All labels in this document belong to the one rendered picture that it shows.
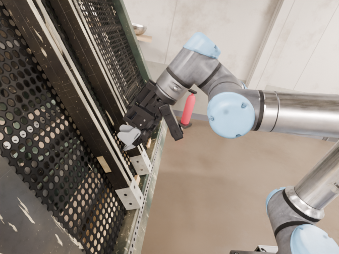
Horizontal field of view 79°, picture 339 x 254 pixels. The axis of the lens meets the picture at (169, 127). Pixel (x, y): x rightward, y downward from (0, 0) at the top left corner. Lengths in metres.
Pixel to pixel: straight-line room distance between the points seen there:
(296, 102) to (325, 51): 4.11
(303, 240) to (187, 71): 0.50
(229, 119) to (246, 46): 3.44
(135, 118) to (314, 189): 0.51
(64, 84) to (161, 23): 2.82
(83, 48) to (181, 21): 2.65
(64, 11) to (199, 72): 0.62
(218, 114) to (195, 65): 0.16
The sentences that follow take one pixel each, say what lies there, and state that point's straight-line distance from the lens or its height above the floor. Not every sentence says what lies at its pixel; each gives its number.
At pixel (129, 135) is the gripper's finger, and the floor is 1.37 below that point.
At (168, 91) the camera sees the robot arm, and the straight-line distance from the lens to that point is 0.48.
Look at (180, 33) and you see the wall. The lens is 3.47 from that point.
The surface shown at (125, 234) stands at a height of 0.89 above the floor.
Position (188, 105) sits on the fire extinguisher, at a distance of 3.39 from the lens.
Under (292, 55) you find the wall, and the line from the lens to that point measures 4.18.
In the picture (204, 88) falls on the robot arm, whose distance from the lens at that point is 0.49.
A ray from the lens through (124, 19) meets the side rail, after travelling 1.62.
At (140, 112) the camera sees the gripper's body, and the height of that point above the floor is 1.45.
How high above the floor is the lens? 1.68
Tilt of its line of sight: 29 degrees down
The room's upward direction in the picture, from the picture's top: 14 degrees clockwise
